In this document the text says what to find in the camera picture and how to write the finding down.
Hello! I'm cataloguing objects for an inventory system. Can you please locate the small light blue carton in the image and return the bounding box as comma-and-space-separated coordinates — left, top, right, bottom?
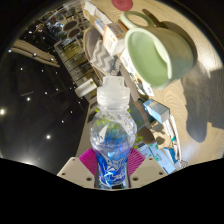
143, 98, 171, 124

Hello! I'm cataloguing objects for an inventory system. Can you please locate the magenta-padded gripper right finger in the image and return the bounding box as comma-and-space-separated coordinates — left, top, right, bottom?
126, 147, 168, 189

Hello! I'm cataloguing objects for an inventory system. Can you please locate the flat round red coaster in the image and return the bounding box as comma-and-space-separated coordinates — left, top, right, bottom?
110, 0, 134, 12

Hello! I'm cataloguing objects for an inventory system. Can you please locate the white round column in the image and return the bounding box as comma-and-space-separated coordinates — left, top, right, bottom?
74, 79, 98, 98

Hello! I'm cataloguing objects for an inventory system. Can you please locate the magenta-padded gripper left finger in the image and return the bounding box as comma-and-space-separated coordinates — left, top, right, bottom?
57, 148, 100, 189

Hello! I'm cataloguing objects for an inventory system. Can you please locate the group of dining chairs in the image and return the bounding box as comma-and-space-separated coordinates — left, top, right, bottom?
49, 13, 86, 41

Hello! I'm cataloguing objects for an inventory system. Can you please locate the pale green mug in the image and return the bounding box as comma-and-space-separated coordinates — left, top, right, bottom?
119, 10, 195, 90

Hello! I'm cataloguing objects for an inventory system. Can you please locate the group of ceiling lights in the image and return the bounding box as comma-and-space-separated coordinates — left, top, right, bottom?
0, 46, 84, 144

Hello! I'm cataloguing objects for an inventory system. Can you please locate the grey chevron cushion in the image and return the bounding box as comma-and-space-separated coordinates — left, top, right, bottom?
90, 39, 123, 76

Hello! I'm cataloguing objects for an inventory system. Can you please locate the clear blue-labelled water bottle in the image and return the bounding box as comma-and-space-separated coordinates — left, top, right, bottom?
89, 75, 138, 190

